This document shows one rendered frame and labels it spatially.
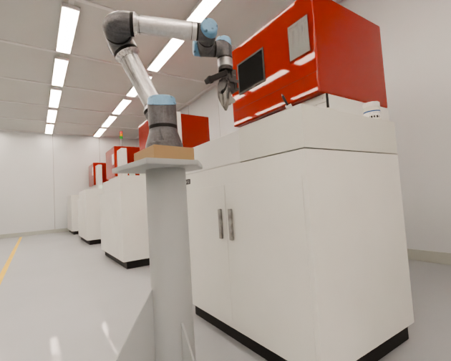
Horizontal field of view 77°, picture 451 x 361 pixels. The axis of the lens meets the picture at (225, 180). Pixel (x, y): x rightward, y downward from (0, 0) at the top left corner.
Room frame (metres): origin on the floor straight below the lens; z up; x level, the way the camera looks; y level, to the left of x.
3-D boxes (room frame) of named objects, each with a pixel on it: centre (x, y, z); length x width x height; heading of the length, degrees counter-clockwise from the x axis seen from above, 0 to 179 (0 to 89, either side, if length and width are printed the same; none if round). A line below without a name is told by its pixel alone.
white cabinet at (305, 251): (1.48, -0.25, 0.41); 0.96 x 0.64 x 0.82; 34
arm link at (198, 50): (1.32, 0.06, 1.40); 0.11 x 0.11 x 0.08; 12
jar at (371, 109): (1.28, -0.69, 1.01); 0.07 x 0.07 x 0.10
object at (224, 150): (1.46, 0.05, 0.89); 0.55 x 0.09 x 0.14; 34
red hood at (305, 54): (2.07, -0.63, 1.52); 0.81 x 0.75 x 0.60; 34
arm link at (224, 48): (1.36, -0.03, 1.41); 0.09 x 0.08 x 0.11; 102
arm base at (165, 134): (1.15, 0.24, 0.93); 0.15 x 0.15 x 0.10
